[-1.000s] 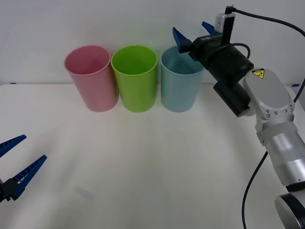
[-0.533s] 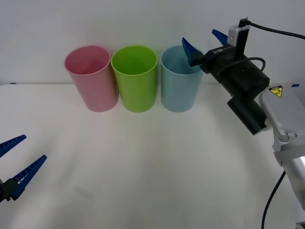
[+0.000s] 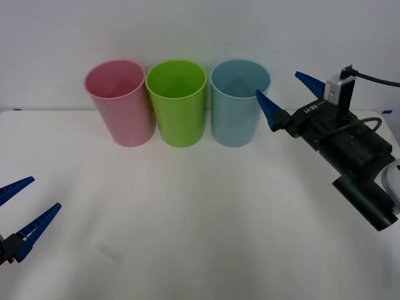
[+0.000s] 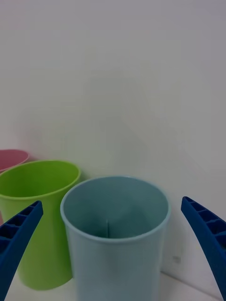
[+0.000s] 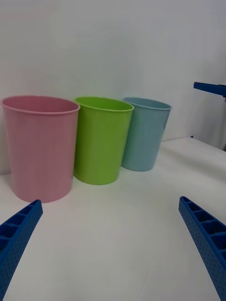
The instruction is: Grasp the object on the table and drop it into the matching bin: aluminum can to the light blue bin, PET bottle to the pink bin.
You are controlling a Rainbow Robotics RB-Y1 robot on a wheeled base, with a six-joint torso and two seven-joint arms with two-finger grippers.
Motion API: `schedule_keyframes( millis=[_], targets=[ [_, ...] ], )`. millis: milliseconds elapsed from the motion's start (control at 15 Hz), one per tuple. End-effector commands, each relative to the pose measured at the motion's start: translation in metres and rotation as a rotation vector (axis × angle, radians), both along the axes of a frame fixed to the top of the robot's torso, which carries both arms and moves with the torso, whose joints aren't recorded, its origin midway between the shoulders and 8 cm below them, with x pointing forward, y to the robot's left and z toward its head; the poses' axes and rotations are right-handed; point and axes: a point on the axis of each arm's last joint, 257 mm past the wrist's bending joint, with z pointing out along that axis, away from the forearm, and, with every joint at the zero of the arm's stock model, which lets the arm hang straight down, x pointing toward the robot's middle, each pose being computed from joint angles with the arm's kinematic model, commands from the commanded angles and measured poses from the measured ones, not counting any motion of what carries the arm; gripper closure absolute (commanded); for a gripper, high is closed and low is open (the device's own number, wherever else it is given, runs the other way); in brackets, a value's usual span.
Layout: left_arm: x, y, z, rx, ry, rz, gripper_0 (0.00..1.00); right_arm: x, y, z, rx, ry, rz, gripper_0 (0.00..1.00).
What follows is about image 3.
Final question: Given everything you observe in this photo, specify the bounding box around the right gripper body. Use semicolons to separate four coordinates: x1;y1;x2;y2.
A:
286;99;359;151

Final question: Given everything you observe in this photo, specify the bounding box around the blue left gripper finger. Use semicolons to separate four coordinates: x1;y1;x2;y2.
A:
0;176;36;207
1;202;63;263

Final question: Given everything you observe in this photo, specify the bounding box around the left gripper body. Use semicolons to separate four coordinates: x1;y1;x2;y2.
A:
0;232;9;266

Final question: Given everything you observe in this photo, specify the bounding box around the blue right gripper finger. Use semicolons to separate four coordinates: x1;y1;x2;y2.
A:
295;71;328;101
255;89;294;134

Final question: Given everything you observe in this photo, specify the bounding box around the pale blue plastic bin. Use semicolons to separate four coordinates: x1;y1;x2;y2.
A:
209;58;271;148

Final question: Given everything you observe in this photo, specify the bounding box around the green plastic bin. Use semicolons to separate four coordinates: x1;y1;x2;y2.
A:
144;59;208;148

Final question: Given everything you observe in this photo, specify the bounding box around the pink plastic bin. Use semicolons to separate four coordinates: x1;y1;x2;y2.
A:
83;59;156;148

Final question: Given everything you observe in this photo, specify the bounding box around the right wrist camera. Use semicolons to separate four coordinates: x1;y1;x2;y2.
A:
324;72;358;121

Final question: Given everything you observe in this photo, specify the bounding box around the black camera cable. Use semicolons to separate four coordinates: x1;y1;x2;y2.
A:
314;64;400;144

